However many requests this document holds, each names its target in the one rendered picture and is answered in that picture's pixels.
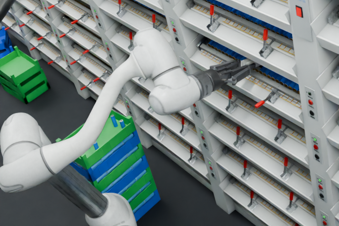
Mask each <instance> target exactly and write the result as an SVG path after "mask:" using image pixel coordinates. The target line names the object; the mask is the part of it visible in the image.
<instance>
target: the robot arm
mask: <svg viewBox="0 0 339 226"><path fill-rule="evenodd" d="M133 45H134V47H135V48H134V50H133V51H131V54H130V56H129V58H128V59H127V60H126V61H125V62H124V63H122V64H121V65H120V66H119V67H118V68H116V70H115V71H114V72H113V73H112V74H111V76H110V77H109V79H108V80H107V82H106V84H105V86H104V88H103V90H102V92H101V94H100V95H99V97H98V99H97V101H96V103H95V105H94V107H93V109H92V111H91V113H90V115H89V117H88V119H87V121H86V123H85V124H84V126H83V127H82V129H81V130H80V131H79V132H78V133H77V134H76V135H74V136H73V137H71V138H69V139H66V140H63V141H60V142H57V143H54V144H52V143H51V142H50V140H49V139H48V137H47V136H46V135H45V133H44V132H43V130H42V129H41V127H40V126H39V125H38V123H37V121H36V120H35V119H34V118H33V117H32V116H30V115H29V114H26V113H22V112H20V113H16V114H13V115H11V116H9V117H8V119H7V120H6V121H5V122H4V124H3V126H2V128H1V133H0V145H1V152H2V156H3V166H2V167H0V188H1V189H2V190H3V191H4V192H9V193H15V192H21V191H25V190H28V189H30V188H33V187H35V186H37V185H39V184H41V183H43V182H45V181H47V182H48V183H50V184H51V185H52V186H53V187H54V188H56V189H57V190H58V191H59V192H60V193H62V194H63V195H64V196H65V197H66V198H68V199H69V200H70V201H71V202H72V203H74V204H75V205H76V206H77V207H78V208H79V209H81V210H82V211H83V212H84V213H85V219H86V221H87V223H88V224H89V225H90V226H137V223H136V220H135V217H134V214H133V211H132V209H131V206H130V204H129V203H128V201H127V200H126V199H125V198H124V197H123V196H121V195H119V194H117V193H100V192H99V191H98V190H97V189H96V188H95V187H94V186H93V185H92V184H91V183H89V182H88V181H87V180H86V179H85V178H84V177H83V176H82V175H81V174H79V173H78V172H77V171H76V170H75V169H74V168H73V167H72V166H71V165H69V164H70V163H72V162H73V161H74V160H75V159H77V158H78V157H80V156H81V155H82V154H84V153H85V152H86V151H87V150H88V149H89V148H90V147H91V146H92V145H93V144H94V143H95V141H96V140H97V138H98V137H99V135H100V133H101V132H102V129H103V127H104V125H105V123H106V121H107V119H108V117H109V114H110V112H111V110H112V108H113V106H114V104H115V101H116V99H117V97H118V95H119V93H120V91H121V89H122V87H123V86H124V85H125V84H126V83H127V82H128V81H129V80H131V79H133V78H136V77H141V78H144V79H146V78H151V79H152V81H153V83H154V87H155V88H153V90H152V91H151V93H150V95H149V97H148V101H149V104H150V106H151V108H152V109H153V111H154V112H155V113H156V114H158V115H161V116H165V115H170V114H174V113H177V112H180V111H182V110H185V109H187V108H189V107H190V106H192V105H193V104H194V103H195V102H197V101H200V100H201V99H203V98H206V97H208V96H210V95H211V93H212V92H214V91H216V90H218V89H219V88H220V87H221V85H223V84H227V83H232V85H233V86H235V85H236V84H237V83H238V82H239V81H241V80H242V79H244V78H246V77H247V76H249V75H250V70H251V69H254V68H256V67H258V66H260V64H258V63H256V62H254V61H252V60H250V59H248V58H246V59H244V60H241V61H240V59H237V61H236V60H231V61H228V62H224V63H221V64H218V65H213V66H210V69H208V70H206V71H198V72H196V73H193V74H191V75H186V74H185V73H184V72H183V70H182V69H181V67H180V65H179V62H178V59H177V57H176V54H175V52H174V50H173V49H172V47H171V45H170V44H169V42H168V41H167V40H166V38H165V37H164V36H163V35H162V34H161V33H160V32H159V31H158V30H156V29H155V28H152V27H148V28H144V29H141V30H139V31H138V32H137V33H136V35H135V36H134V40H133Z"/></svg>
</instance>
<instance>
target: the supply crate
mask: <svg viewBox="0 0 339 226"><path fill-rule="evenodd" d="M111 115H114V116H115V119H116V122H117V124H118V126H117V127H114V125H113V122H112V120H111V117H110V116H111ZM120 120H123V121H124V124H125V127H124V128H123V129H122V127H121V124H120ZM84 124H85V123H84ZM84 124H83V125H81V126H80V127H79V128H78V129H76V130H75V131H74V132H72V133H71V134H70V135H69V136H67V137H66V138H65V139H64V140H66V139H69V138H71V137H73V136H74V135H76V134H77V133H78V132H79V131H80V130H81V129H82V127H83V126H84ZM135 130H136V127H135V124H134V121H133V119H132V117H131V116H127V117H125V116H123V115H121V114H119V113H117V112H115V111H113V110H111V112H110V114H109V117H108V119H107V121H106V123H105V125H104V127H103V129H102V132H101V133H100V135H99V137H98V138H97V140H96V142H97V144H98V147H99V148H98V149H97V150H95V148H94V145H92V146H91V148H90V149H88V150H87V151H86V152H85V153H84V154H82V155H81V156H80V157H78V158H77V159H75V160H74V161H75V162H76V163H78V164H79V165H81V166H82V167H84V168H86V169H87V170H88V169H89V168H90V167H92V166H93V165H94V164H95V163H97V162H98V161H99V160H100V159H101V158H103V157H104V156H105V155H106V154H107V153H109V152H110V151H111V150H112V149H113V148H115V147H116V146H117V145H118V144H120V143H121V142H122V141H123V140H124V139H126V138H127V137H128V136H129V135H130V134H132V133H133V132H134V131H135ZM60 141H63V140H61V139H60V138H58V139H56V142H60Z"/></svg>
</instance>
